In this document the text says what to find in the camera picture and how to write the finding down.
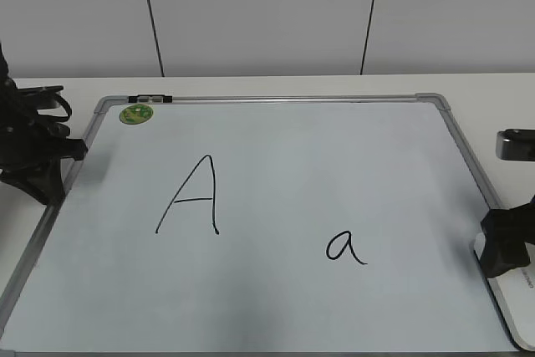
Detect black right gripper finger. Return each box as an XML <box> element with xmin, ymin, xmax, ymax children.
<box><xmin>479</xmin><ymin>198</ymin><xmax>534</xmax><ymax>278</ymax></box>

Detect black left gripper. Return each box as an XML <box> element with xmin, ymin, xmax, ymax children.
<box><xmin>0</xmin><ymin>76</ymin><xmax>89</xmax><ymax>207</ymax></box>

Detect white whiteboard eraser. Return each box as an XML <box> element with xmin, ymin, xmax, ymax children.
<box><xmin>483</xmin><ymin>244</ymin><xmax>535</xmax><ymax>352</ymax></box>

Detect green round magnet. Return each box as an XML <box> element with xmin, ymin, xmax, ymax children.
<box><xmin>119</xmin><ymin>104</ymin><xmax>154</xmax><ymax>125</ymax></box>

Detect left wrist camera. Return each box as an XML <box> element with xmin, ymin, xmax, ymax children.
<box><xmin>18</xmin><ymin>85</ymin><xmax>64</xmax><ymax>110</ymax></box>

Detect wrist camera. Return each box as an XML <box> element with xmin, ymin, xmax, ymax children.
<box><xmin>496</xmin><ymin>129</ymin><xmax>535</xmax><ymax>162</ymax></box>
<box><xmin>18</xmin><ymin>85</ymin><xmax>64</xmax><ymax>110</ymax></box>

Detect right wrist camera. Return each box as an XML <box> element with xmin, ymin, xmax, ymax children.
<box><xmin>496</xmin><ymin>129</ymin><xmax>535</xmax><ymax>162</ymax></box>

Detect white whiteboard with grey frame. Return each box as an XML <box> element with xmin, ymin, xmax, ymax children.
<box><xmin>1</xmin><ymin>94</ymin><xmax>517</xmax><ymax>354</ymax></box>

